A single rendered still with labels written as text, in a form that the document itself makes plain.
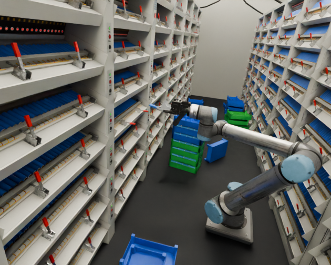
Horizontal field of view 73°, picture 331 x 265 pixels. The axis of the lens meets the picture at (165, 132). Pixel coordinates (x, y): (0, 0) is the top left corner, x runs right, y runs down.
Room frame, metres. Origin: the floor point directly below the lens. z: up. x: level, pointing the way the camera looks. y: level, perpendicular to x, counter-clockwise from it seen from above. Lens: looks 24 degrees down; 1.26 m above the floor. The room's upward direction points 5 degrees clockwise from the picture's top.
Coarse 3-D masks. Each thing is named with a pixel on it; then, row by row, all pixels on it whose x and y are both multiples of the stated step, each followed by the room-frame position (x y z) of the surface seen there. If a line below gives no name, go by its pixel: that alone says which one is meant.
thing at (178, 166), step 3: (171, 162) 2.00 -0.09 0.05; (174, 162) 1.99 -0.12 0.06; (171, 165) 2.00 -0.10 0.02; (174, 165) 1.99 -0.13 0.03; (177, 165) 1.98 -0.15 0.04; (180, 165) 1.97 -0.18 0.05; (180, 168) 1.97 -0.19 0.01; (183, 168) 1.95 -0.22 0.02; (186, 168) 1.94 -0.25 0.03; (189, 168) 1.93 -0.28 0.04; (192, 168) 1.92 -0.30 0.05; (195, 168) 1.91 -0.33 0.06; (198, 168) 1.98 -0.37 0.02; (189, 171) 1.93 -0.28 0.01; (192, 171) 1.92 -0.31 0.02; (195, 171) 1.91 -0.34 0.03
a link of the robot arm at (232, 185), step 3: (231, 183) 1.30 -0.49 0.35; (234, 183) 1.31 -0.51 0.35; (237, 183) 1.31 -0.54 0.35; (228, 186) 1.27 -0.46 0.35; (231, 186) 1.26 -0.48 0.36; (234, 186) 1.27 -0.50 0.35; (237, 186) 1.27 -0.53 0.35; (228, 189) 1.25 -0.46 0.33; (231, 189) 1.23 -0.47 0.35; (243, 207) 1.20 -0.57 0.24; (240, 210) 1.19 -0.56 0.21; (243, 210) 1.21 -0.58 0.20; (237, 213) 1.19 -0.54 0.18; (240, 213) 1.20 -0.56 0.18
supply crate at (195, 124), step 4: (176, 116) 2.02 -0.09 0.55; (184, 116) 2.18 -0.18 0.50; (188, 116) 2.16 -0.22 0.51; (180, 120) 1.99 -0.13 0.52; (184, 120) 1.97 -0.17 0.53; (188, 120) 2.12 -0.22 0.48; (196, 120) 2.13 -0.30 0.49; (180, 124) 1.99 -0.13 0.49; (184, 124) 1.97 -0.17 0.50; (188, 124) 1.96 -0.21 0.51; (192, 124) 1.94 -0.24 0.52; (196, 124) 1.93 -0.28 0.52; (196, 128) 1.93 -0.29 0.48
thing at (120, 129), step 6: (132, 96) 1.72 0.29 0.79; (138, 96) 1.71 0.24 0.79; (144, 102) 1.70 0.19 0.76; (144, 108) 1.66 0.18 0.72; (132, 114) 1.47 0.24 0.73; (138, 114) 1.51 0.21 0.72; (126, 120) 1.35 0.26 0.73; (132, 120) 1.38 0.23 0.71; (120, 126) 1.25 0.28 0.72; (126, 126) 1.28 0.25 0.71; (114, 132) 1.10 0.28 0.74; (120, 132) 1.20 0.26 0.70; (114, 138) 1.11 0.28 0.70
